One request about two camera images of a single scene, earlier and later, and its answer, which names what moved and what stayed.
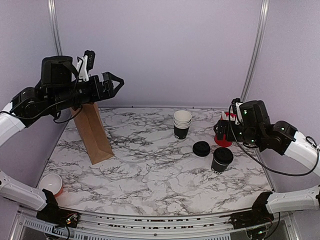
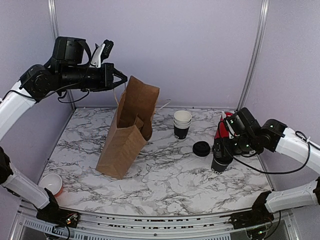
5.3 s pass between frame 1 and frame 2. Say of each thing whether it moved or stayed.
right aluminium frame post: stayed
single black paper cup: stayed
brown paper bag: moved
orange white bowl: stayed
